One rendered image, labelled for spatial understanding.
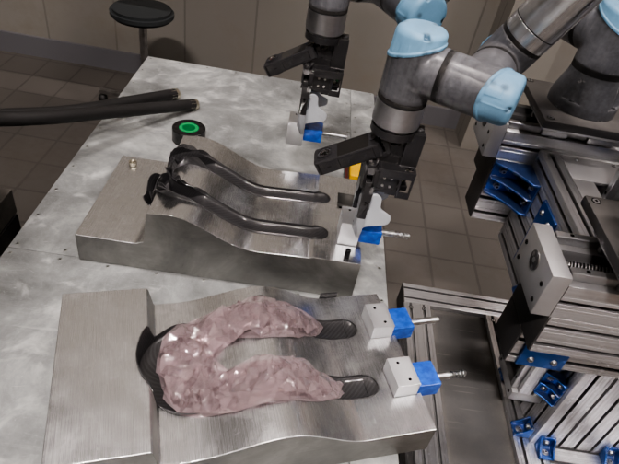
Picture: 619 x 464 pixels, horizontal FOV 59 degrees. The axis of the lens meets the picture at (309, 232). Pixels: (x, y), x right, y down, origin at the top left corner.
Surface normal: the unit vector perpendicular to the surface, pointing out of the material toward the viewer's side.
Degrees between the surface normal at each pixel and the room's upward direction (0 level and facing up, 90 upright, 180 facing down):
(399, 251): 0
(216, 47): 90
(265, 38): 90
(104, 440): 0
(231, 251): 90
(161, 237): 90
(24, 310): 0
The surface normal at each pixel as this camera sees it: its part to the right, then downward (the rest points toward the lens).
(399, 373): 0.14, -0.76
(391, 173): -0.06, 0.65
